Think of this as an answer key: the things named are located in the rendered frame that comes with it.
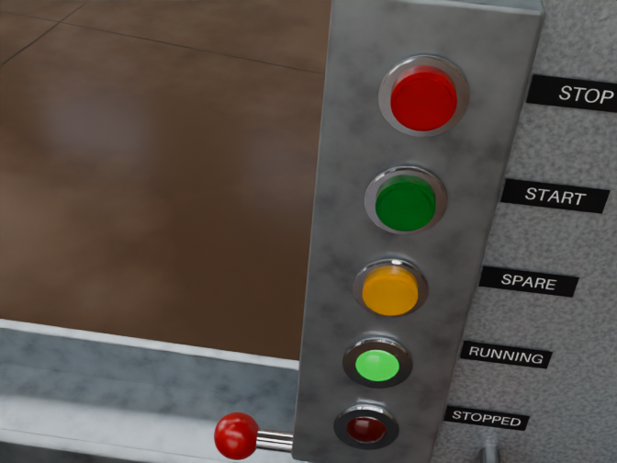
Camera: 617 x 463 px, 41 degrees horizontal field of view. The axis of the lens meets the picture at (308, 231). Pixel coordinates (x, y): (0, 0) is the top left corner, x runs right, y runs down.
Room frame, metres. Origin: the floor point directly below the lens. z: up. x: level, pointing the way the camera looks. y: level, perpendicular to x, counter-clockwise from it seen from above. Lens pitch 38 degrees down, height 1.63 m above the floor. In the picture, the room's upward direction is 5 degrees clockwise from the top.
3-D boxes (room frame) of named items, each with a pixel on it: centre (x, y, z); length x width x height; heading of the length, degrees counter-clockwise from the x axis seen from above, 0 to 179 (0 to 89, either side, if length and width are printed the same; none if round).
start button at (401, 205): (0.29, -0.04, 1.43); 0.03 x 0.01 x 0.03; 87
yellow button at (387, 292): (0.29, -0.04, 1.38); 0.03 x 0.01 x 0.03; 87
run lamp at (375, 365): (0.30, -0.04, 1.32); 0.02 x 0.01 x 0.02; 87
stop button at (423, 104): (0.29, -0.04, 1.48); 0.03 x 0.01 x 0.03; 87
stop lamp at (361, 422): (0.30, -0.04, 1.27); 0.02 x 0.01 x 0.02; 87
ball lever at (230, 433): (0.36, 0.01, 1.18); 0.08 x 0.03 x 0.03; 87
